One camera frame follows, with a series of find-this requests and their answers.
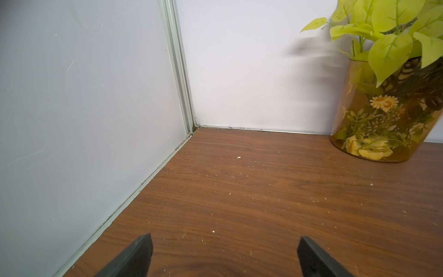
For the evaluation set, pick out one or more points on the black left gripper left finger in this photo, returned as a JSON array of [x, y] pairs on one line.
[[133, 261]]

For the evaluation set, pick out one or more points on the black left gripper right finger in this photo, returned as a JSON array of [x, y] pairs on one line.
[[316, 262]]

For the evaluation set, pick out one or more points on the artificial plant in amber vase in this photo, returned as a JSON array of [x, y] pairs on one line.
[[393, 91]]

